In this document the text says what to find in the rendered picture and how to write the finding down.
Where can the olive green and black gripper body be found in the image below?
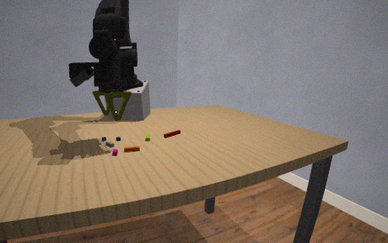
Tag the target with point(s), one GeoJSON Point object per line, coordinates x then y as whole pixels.
{"type": "Point", "coordinates": [114, 86]}

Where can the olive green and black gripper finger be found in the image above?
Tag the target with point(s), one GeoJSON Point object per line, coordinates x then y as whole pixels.
{"type": "Point", "coordinates": [109, 96]}
{"type": "Point", "coordinates": [97, 97]}

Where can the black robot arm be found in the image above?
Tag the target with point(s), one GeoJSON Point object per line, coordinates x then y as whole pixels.
{"type": "Point", "coordinates": [109, 22]}

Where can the red rod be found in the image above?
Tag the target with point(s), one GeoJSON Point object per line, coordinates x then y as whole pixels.
{"type": "Point", "coordinates": [172, 134]}

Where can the grey rectangular bar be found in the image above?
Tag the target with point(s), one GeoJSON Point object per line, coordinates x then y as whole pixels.
{"type": "Point", "coordinates": [110, 144]}

